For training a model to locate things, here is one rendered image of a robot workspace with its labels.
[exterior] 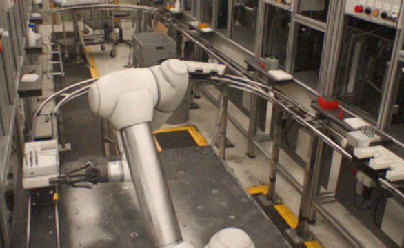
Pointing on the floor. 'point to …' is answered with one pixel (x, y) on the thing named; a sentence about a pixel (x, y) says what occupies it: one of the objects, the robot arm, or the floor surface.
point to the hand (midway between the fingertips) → (57, 180)
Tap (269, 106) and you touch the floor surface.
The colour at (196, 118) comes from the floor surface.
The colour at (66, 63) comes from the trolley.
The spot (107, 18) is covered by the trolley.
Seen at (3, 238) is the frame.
